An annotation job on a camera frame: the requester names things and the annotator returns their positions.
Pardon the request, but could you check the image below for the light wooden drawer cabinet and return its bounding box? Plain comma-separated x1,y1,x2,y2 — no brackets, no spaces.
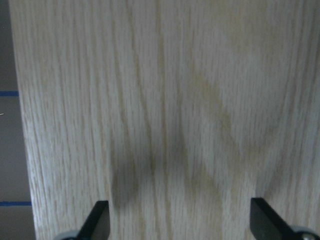
9,0,320,240

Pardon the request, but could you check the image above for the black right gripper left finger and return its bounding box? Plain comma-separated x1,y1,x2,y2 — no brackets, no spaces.
56,200,111,240

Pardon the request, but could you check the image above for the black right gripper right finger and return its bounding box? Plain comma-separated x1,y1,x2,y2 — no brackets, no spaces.
250,197,320,240

